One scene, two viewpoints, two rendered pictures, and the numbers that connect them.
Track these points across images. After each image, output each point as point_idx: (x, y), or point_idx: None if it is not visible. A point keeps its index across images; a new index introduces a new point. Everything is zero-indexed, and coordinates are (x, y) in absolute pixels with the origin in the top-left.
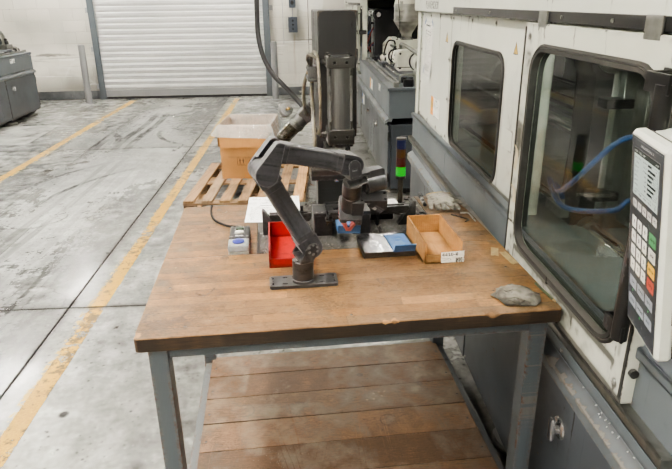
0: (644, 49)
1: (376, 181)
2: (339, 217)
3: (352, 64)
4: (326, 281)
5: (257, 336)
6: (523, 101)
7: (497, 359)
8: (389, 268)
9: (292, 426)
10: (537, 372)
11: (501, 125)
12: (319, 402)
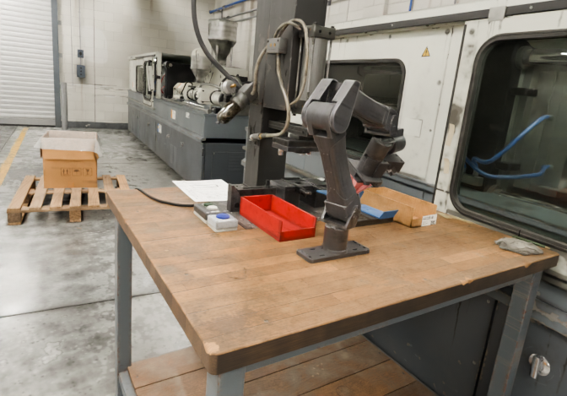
0: None
1: (400, 141)
2: (358, 180)
3: (333, 35)
4: (359, 249)
5: (360, 319)
6: (461, 87)
7: None
8: (389, 233)
9: None
10: (529, 316)
11: (402, 116)
12: (271, 389)
